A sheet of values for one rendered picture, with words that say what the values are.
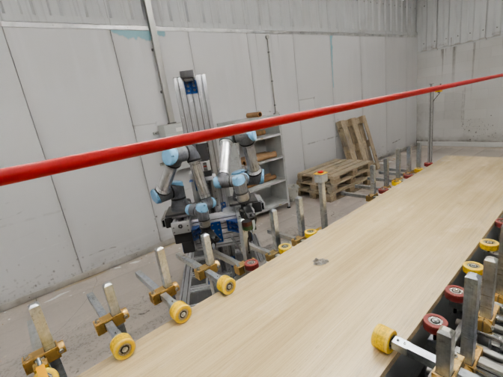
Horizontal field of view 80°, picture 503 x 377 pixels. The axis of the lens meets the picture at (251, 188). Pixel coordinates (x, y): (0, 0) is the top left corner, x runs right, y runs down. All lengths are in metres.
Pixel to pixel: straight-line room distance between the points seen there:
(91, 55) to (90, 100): 0.50
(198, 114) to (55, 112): 1.96
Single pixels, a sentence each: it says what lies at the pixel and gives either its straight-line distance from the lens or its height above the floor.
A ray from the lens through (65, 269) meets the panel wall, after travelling 4.26.
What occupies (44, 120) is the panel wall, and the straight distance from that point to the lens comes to 3.97.
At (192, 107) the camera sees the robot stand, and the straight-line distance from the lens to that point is 2.47.
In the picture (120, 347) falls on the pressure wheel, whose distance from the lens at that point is 1.36.
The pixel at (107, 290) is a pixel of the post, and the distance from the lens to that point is 1.46.
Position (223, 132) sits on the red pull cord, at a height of 1.75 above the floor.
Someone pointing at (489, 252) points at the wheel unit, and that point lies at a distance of 2.03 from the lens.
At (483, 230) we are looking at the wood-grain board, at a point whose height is 0.90.
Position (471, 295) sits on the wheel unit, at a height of 1.10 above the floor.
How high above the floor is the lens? 1.76
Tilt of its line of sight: 16 degrees down
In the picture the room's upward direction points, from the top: 8 degrees counter-clockwise
